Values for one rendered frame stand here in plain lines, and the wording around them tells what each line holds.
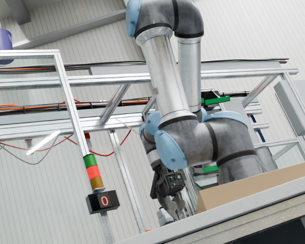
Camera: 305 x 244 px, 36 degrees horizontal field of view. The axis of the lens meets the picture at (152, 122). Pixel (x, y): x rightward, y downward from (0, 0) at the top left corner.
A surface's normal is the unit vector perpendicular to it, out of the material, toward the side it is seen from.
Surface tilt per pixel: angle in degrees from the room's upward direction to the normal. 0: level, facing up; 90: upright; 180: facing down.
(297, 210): 90
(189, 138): 99
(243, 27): 90
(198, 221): 90
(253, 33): 90
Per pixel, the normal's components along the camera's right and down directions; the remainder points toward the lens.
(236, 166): -0.41, -0.52
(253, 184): -0.07, -0.40
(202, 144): 0.22, -0.06
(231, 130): 0.14, -0.40
